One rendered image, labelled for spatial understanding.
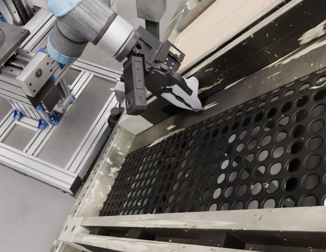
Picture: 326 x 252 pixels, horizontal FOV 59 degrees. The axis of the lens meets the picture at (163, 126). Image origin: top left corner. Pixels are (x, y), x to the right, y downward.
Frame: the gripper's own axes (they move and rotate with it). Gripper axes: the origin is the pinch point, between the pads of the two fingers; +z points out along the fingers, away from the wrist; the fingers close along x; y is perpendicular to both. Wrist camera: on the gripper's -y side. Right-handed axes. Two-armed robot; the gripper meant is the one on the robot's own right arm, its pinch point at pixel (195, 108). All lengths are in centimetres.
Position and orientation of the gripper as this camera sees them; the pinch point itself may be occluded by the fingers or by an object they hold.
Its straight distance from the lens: 64.4
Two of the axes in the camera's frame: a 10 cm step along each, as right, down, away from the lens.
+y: 3.5, -7.9, 4.9
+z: 7.7, 5.5, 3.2
